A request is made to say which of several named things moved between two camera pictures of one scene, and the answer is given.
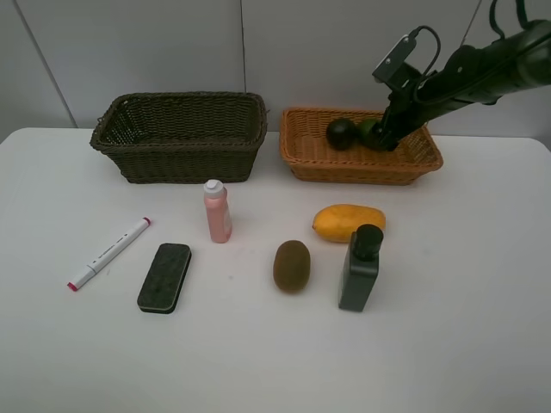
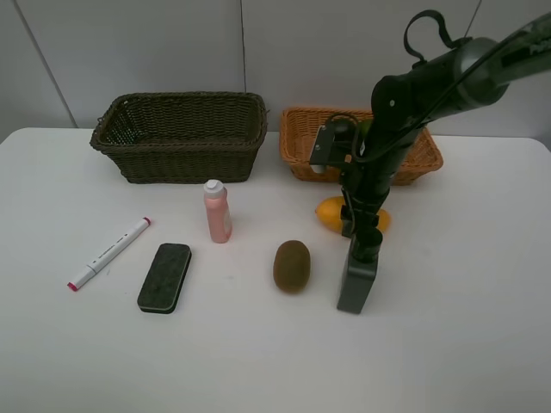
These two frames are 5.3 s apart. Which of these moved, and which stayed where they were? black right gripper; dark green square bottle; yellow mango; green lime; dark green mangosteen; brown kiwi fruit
Moved: yellow mango; black right gripper
Stayed: dark green mangosteen; brown kiwi fruit; green lime; dark green square bottle
